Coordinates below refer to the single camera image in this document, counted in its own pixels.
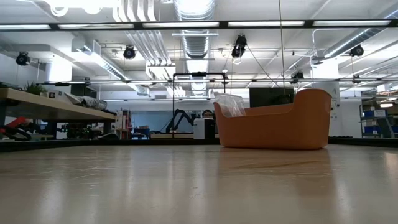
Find wooden workbench grey legs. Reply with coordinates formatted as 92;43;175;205
0;88;118;141

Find orange plastic bin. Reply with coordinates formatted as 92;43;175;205
213;88;333;151

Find grey patterned cloth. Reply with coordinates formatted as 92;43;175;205
63;94;109;111

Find clear plastic bag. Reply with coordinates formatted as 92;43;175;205
214;92;247;118

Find green potted plant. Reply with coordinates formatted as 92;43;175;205
23;81;48;96

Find black monitor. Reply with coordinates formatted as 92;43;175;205
249;87;295;109

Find white cylindrical bin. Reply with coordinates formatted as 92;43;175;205
192;117;217;140

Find black robot station frame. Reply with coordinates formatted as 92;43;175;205
172;72;227;139

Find blue bin shelf rack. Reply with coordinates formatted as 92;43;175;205
360;99;398;139

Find black beam with light strips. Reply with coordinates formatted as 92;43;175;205
0;19;398;32

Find white red rack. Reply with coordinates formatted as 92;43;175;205
116;108;132;140

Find thin hanging cable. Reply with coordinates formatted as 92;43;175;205
277;0;286;94

